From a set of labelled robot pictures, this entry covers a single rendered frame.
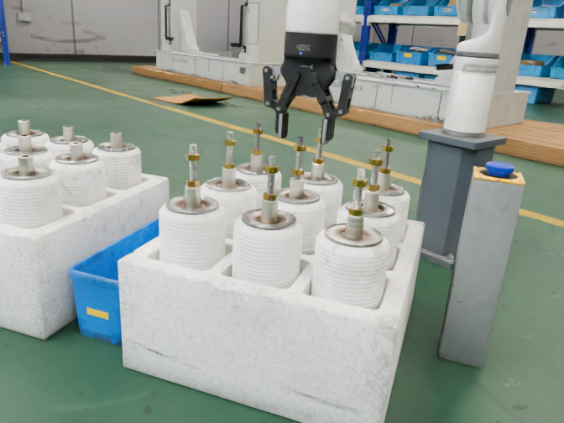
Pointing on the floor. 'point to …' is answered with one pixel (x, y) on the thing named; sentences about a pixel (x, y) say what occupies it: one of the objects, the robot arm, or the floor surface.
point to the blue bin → (105, 285)
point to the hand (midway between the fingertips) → (304, 132)
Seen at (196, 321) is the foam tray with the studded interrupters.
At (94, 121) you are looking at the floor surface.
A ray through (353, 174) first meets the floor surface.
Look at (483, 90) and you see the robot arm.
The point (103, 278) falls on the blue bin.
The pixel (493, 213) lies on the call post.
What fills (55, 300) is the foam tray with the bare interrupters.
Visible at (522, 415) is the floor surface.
